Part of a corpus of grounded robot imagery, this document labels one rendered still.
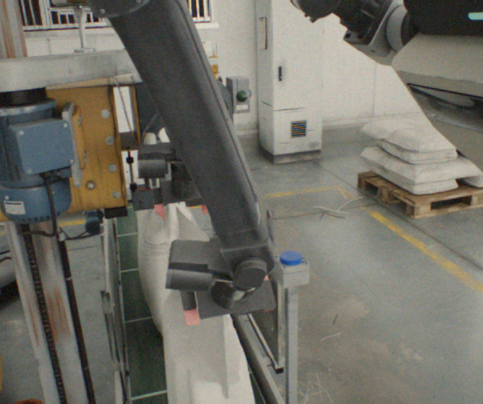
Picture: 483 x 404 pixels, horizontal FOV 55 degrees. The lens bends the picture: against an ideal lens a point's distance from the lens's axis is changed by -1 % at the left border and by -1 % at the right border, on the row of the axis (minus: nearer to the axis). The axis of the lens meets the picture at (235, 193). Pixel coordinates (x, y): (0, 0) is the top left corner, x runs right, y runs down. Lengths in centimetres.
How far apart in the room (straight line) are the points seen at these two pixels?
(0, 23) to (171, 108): 89
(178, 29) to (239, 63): 505
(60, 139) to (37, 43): 299
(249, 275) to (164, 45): 29
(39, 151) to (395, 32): 69
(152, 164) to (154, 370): 89
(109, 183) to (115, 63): 32
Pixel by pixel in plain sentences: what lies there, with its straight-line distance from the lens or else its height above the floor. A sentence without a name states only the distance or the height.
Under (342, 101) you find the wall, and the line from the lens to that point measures 595.
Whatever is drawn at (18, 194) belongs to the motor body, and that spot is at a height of 116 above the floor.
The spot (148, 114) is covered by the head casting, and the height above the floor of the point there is 126.
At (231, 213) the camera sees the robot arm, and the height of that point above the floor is 128.
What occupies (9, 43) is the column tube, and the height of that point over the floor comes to 145.
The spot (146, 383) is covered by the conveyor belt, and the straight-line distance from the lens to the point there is 167.
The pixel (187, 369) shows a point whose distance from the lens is 103.
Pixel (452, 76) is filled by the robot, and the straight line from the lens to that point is 74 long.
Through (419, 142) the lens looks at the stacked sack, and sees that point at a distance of 368.
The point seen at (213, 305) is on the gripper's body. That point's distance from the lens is 71.
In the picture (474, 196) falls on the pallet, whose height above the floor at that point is 10.
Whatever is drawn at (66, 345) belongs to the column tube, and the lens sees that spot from 154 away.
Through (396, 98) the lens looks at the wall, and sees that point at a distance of 633.
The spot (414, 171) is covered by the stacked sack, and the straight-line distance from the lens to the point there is 375.
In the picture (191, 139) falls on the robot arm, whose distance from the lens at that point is 44.
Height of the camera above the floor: 147
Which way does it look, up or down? 20 degrees down
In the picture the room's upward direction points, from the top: 3 degrees counter-clockwise
